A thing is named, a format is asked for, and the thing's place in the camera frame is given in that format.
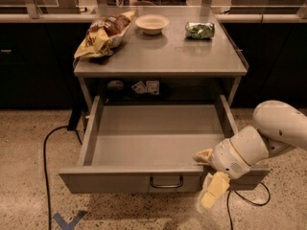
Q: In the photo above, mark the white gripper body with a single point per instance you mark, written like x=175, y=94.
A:
x=227, y=159

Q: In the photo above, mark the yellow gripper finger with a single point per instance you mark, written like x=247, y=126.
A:
x=213, y=187
x=203, y=157

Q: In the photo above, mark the grey top drawer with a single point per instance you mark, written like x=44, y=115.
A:
x=147, y=148

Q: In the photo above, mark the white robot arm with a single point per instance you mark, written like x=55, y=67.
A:
x=277, y=128

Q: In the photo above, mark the grey metal drawer cabinet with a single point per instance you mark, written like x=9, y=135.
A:
x=195, y=70

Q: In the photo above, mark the white square packet inside cabinet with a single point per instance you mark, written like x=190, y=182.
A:
x=152, y=87

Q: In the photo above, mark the round dark object inside cabinet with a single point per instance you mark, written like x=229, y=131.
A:
x=115, y=87

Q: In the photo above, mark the green snack bag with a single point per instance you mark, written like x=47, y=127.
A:
x=199, y=30

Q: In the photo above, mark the white paper bowl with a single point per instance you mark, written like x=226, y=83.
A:
x=151, y=24

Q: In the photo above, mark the yellow brown chip bag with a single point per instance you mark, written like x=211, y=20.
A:
x=104, y=35

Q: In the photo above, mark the dark counter cabinets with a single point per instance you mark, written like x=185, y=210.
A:
x=36, y=69

